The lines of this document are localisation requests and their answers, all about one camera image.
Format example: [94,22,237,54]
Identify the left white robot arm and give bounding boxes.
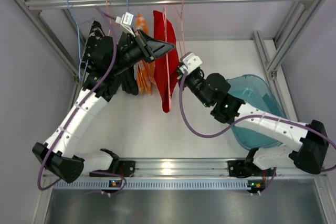
[32,28,176,190]

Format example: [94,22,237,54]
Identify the left pink hanger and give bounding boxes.
[106,0,118,36]

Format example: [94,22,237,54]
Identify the plain black trousers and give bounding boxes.
[118,32,139,95]

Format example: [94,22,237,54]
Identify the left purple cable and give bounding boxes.
[36,5,128,196]

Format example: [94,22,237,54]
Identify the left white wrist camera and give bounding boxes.
[115,12,135,37]

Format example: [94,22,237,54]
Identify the black white patterned trousers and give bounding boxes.
[80,20,105,69]

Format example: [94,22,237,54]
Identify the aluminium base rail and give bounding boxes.
[43,157,328,179]

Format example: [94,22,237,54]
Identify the pink hanger of red trousers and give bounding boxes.
[162,6,172,113]

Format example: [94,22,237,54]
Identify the red trousers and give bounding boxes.
[153,10,180,111]

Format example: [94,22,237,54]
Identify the teal plastic bin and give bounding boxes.
[225,74,288,150]

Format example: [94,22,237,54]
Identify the empty right pink hanger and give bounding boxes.
[174,0,186,56]

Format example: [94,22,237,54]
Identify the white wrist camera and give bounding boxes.
[115,12,135,37]
[179,52,202,74]

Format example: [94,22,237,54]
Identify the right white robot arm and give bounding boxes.
[177,64,330,175]

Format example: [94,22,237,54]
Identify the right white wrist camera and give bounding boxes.
[179,52,202,74]

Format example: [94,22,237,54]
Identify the slotted grey cable duct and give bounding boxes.
[54,178,265,190]

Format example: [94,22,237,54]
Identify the orange white trousers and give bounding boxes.
[134,14,156,94]

